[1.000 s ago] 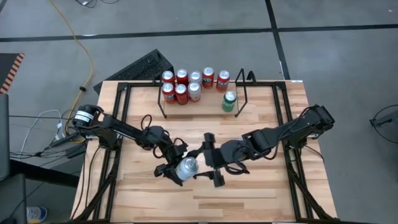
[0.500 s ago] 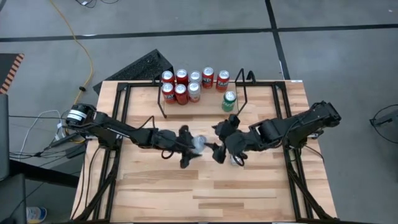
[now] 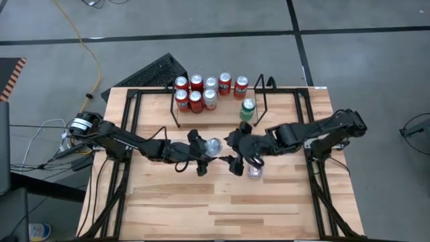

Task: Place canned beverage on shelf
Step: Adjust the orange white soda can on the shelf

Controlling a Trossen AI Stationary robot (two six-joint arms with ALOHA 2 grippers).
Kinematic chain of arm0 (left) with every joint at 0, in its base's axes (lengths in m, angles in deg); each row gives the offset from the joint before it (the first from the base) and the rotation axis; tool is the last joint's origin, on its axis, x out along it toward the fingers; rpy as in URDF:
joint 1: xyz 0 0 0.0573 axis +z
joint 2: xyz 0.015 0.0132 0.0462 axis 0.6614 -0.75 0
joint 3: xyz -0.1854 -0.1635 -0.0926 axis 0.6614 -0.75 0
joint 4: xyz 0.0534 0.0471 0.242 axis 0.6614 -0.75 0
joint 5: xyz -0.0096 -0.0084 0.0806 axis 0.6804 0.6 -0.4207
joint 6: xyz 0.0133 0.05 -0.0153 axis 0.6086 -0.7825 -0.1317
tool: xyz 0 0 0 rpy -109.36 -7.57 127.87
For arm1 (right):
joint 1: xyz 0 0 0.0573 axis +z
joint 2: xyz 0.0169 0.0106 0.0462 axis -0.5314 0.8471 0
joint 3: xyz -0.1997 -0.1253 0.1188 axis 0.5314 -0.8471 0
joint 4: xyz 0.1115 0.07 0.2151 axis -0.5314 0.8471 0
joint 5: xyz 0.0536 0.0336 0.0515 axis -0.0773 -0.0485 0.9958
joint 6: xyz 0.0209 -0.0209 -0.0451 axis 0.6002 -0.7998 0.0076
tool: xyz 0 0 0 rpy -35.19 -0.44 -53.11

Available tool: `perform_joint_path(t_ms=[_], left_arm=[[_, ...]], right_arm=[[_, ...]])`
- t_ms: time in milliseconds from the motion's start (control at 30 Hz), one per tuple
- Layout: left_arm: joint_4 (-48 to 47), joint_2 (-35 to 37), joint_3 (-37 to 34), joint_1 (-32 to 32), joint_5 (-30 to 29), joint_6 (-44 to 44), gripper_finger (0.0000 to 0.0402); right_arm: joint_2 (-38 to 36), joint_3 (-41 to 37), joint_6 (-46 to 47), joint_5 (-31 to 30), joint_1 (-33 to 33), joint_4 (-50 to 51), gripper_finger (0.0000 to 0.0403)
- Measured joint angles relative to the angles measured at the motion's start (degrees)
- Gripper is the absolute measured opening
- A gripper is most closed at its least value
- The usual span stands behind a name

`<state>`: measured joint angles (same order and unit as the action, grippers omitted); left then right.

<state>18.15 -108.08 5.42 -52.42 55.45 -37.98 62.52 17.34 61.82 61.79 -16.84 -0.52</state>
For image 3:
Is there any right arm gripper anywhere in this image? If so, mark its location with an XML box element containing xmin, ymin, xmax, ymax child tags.
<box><xmin>224</xmin><ymin>121</ymin><xmax>270</xmax><ymax>177</ymax></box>

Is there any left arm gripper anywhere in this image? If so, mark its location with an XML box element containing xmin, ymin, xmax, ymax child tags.
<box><xmin>169</xmin><ymin>129</ymin><xmax>221</xmax><ymax>177</ymax></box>

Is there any silver and red soda can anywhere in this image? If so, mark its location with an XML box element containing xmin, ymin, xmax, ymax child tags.
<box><xmin>202</xmin><ymin>87</ymin><xmax>218</xmax><ymax>112</ymax></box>
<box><xmin>204</xmin><ymin>136</ymin><xmax>223</xmax><ymax>158</ymax></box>
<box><xmin>204</xmin><ymin>75</ymin><xmax>219</xmax><ymax>90</ymax></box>
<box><xmin>247</xmin><ymin>163</ymin><xmax>263</xmax><ymax>179</ymax></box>

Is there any green Sprite can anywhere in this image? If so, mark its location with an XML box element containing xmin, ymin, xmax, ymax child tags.
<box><xmin>239</xmin><ymin>98</ymin><xmax>257</xmax><ymax>122</ymax></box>

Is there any red Coca-Cola Zero can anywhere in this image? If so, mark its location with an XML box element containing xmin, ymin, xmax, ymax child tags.
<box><xmin>189</xmin><ymin>74</ymin><xmax>205</xmax><ymax>93</ymax></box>
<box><xmin>188</xmin><ymin>90</ymin><xmax>205</xmax><ymax>114</ymax></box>

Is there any black power adapter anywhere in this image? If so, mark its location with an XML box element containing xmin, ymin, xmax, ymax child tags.
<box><xmin>69</xmin><ymin>155</ymin><xmax>95</xmax><ymax>172</ymax></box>

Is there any grey power strip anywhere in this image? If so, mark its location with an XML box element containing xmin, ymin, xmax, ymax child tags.
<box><xmin>59</xmin><ymin>134</ymin><xmax>101</xmax><ymax>156</ymax></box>

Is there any black floor beam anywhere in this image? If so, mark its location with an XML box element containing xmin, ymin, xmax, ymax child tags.
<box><xmin>9</xmin><ymin>171</ymin><xmax>87</xmax><ymax>204</ymax></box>

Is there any white and blue container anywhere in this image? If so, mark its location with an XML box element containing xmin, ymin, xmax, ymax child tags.
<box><xmin>28</xmin><ymin>223</ymin><xmax>52</xmax><ymax>241</ymax></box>

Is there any black mat with striped edge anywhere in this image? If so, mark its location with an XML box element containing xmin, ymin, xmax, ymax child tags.
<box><xmin>0</xmin><ymin>56</ymin><xmax>28</xmax><ymax>102</ymax></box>

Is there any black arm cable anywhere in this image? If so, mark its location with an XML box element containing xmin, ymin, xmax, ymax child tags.
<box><xmin>140</xmin><ymin>126</ymin><xmax>169</xmax><ymax>144</ymax></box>
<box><xmin>304</xmin><ymin>147</ymin><xmax>352</xmax><ymax>177</ymax></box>

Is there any black metal table frame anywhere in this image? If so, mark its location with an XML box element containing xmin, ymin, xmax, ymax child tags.
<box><xmin>77</xmin><ymin>87</ymin><xmax>367</xmax><ymax>242</ymax></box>

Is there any yellow cable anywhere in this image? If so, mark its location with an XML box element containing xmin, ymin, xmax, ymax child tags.
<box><xmin>52</xmin><ymin>0</ymin><xmax>101</xmax><ymax>112</ymax></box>

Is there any white cable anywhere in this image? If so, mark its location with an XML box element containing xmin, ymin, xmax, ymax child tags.
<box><xmin>19</xmin><ymin>118</ymin><xmax>68</xmax><ymax>169</ymax></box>

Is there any black floor cable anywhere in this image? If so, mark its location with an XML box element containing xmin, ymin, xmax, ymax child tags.
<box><xmin>80</xmin><ymin>0</ymin><xmax>130</xmax><ymax>9</ymax></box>

